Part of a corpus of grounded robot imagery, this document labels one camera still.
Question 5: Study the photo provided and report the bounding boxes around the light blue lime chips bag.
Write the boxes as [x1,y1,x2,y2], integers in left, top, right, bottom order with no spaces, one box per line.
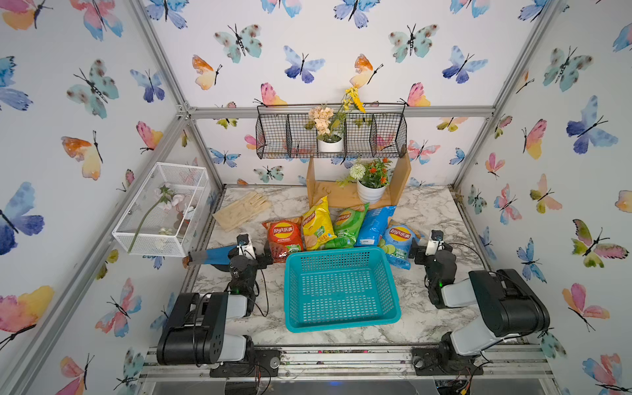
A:
[379,224,419,270]

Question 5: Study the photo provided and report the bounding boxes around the red Lay's chips bag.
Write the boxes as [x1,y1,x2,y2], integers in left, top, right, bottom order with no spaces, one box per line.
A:
[262,217,305,263]

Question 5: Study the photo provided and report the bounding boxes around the dark blue chips bag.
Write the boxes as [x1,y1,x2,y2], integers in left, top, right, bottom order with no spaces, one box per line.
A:
[355,206,397,247]

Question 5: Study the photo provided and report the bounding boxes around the green Lay's chips bag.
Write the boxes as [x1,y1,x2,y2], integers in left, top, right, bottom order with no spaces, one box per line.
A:
[324,203,369,250]

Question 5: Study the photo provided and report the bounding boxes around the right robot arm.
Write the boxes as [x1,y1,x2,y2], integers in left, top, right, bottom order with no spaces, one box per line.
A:
[409,240,551,359]

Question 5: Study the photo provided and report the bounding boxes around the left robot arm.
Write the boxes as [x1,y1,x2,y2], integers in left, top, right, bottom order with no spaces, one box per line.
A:
[156,247,273,369]

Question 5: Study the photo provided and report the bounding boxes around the yellow Lay's chips bag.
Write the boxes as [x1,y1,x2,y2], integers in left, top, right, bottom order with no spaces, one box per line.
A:
[301,196,337,251]

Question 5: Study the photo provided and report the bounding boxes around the teal plastic basket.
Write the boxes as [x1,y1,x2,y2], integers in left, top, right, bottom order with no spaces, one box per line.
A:
[284,247,402,333]

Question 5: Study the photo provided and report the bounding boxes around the pink artificial flower stem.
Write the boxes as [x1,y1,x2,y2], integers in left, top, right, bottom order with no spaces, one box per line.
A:
[127,183,184,253]

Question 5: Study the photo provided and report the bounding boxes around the white pot orange flowers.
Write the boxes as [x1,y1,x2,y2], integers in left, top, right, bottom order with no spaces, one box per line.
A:
[337,158,392,204]

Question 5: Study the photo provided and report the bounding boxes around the wooden shelf stand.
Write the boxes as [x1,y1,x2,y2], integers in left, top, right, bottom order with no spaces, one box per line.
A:
[306,153,411,209]

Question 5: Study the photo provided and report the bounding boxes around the white pot beige flowers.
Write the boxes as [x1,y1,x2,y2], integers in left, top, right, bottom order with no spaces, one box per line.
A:
[304,86,365,153]

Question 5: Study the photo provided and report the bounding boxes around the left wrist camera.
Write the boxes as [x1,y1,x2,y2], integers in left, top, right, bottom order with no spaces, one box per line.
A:
[236,234,256,260]

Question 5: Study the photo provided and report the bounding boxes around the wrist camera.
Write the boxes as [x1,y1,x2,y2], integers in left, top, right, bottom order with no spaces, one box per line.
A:
[426,230,444,256]
[236,234,256,260]

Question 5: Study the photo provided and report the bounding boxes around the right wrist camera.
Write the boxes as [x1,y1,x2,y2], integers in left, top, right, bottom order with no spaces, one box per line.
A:
[426,230,444,256]

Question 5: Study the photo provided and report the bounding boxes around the white mesh wall basket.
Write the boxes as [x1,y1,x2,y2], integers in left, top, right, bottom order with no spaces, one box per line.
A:
[112,162,211,258]

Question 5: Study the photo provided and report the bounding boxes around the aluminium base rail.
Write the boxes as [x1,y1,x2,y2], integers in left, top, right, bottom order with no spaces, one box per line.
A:
[140,344,553,383]

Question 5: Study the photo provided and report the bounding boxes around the black wire wall basket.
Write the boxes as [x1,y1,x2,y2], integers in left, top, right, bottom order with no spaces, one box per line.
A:
[255,105,408,159]

